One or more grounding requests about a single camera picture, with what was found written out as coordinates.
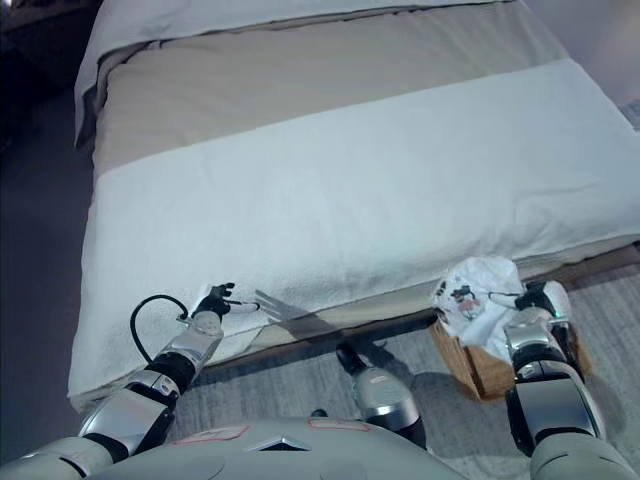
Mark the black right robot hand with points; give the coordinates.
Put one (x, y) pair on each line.
(537, 297)

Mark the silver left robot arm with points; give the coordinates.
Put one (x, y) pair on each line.
(165, 370)

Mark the beige duvet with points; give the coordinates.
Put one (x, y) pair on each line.
(310, 75)

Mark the white folded top sheet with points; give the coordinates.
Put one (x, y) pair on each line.
(150, 17)

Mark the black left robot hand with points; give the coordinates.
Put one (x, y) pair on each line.
(212, 302)

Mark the woven wooden basket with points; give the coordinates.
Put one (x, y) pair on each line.
(487, 375)

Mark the white printed garment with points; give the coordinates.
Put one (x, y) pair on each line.
(475, 310)

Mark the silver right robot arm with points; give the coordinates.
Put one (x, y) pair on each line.
(555, 395)

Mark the bed with white blanket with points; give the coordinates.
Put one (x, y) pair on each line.
(325, 210)

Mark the brown bed frame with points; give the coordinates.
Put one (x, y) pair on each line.
(590, 265)

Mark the silver right robot leg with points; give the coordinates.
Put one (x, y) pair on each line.
(382, 395)

